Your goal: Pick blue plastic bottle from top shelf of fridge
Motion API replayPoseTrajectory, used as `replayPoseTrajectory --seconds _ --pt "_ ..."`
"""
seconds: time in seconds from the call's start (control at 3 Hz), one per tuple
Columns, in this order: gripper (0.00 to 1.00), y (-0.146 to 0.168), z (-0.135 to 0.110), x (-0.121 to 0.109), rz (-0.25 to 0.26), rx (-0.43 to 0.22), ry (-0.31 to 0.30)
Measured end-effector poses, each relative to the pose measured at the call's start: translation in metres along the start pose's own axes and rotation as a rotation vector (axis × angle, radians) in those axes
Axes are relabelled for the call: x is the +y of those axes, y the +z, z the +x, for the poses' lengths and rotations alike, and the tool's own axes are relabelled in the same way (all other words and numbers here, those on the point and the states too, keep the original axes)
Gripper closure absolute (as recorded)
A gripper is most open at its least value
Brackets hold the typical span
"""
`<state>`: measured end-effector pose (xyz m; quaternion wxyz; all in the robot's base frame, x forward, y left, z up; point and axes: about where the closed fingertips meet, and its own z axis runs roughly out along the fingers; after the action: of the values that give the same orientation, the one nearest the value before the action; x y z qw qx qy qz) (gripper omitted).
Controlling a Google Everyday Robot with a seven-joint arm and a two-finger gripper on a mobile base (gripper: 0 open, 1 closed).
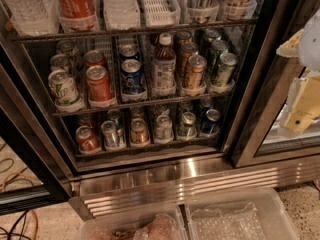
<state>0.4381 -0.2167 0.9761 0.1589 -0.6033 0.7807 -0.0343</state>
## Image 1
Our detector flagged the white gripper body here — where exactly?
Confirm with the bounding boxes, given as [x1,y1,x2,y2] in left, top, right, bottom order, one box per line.
[276,9,320,72]

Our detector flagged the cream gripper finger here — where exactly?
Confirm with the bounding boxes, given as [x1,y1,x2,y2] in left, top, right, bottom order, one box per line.
[283,72,320,133]

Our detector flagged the dark striped drink bottle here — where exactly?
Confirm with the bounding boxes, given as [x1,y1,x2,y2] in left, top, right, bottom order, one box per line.
[184,0,219,24]

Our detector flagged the brown iced tea bottle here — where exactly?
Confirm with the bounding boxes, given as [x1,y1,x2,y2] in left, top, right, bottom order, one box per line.
[151,33,176,97]

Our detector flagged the empty white shelf tray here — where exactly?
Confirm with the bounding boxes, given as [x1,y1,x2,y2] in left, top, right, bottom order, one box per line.
[140,0,181,27]

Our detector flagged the stainless steel fridge body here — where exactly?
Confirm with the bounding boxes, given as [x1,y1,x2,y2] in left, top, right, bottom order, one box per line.
[1,0,320,220]

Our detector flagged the red cola bottle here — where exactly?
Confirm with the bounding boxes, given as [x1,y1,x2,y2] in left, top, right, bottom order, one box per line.
[58,0,99,33]

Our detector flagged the clear water bottle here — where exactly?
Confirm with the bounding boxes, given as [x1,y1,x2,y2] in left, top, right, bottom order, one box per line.
[4,0,59,36]

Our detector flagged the open left fridge door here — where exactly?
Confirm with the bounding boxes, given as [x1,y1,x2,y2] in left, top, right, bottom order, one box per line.
[0,47,71,215]

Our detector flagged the closed right glass door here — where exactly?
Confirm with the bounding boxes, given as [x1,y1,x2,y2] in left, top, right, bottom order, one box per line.
[224,0,319,167]

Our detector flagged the front green soda can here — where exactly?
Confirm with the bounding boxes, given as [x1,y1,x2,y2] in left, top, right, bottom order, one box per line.
[211,52,238,88]

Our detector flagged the bottom blue soda can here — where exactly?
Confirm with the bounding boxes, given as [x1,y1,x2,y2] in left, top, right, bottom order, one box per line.
[200,109,221,135]

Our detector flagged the blue soda can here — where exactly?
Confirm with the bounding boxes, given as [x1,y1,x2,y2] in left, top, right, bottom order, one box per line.
[200,109,221,135]
[120,59,147,102]

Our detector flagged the front copper soda can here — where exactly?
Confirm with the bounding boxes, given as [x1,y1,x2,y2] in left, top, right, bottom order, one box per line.
[182,54,207,96]

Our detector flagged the copper soda can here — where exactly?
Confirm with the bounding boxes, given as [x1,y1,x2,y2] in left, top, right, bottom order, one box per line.
[130,118,150,147]
[182,54,207,96]

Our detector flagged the right clear plastic bin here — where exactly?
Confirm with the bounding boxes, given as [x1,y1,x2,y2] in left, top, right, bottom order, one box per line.
[185,188,300,240]

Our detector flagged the clear plastic bin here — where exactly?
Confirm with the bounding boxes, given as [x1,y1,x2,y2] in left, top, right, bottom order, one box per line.
[185,188,300,240]
[75,204,188,240]

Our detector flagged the bottom green soda can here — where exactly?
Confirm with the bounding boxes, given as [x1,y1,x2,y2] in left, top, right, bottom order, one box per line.
[177,112,197,140]

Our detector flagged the bottom grey soda can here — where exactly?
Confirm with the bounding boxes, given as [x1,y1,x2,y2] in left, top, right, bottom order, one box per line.
[155,115,174,144]

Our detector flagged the bottom copper soda can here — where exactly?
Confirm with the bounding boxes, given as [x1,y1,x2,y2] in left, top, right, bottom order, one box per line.
[130,118,150,147]

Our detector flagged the front blue soda can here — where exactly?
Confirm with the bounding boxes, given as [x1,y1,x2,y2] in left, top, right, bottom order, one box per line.
[120,59,147,102]

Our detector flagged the left clear plastic bin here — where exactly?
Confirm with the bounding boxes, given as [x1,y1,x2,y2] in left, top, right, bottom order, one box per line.
[75,204,188,240]

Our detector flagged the bottom silver soda can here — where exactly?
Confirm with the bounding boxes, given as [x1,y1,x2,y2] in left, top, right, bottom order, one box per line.
[101,120,125,150]

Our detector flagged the front red soda can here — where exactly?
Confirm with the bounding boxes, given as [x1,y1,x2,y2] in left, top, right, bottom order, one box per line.
[86,65,117,108]

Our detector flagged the red soda can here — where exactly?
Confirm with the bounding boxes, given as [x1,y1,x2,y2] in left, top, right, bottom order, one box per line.
[76,125,101,154]
[86,65,117,108]

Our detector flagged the bottom red soda can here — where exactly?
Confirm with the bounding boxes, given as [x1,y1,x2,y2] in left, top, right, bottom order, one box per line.
[76,125,101,154]

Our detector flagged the green white soda can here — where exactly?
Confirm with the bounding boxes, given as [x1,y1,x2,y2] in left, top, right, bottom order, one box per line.
[48,69,85,113]

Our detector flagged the orange cable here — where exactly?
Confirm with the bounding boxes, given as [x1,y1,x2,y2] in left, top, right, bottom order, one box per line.
[0,170,40,240]

